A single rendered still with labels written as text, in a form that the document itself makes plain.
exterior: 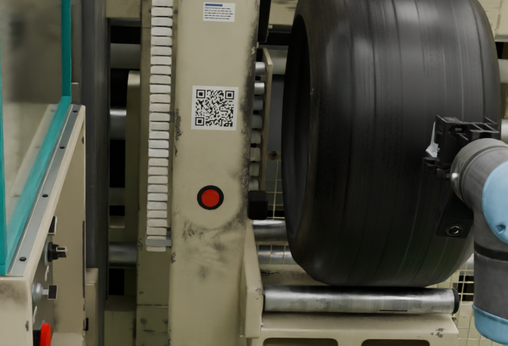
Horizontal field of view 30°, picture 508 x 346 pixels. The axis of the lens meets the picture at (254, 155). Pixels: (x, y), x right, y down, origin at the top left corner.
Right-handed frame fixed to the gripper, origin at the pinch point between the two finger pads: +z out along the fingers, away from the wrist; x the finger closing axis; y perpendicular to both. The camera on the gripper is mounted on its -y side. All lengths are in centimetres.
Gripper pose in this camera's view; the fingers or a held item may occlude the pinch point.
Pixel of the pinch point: (439, 152)
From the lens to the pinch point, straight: 142.8
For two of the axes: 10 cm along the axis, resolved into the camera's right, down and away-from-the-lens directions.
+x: -10.0, -0.3, -0.9
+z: -0.8, -2.3, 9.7
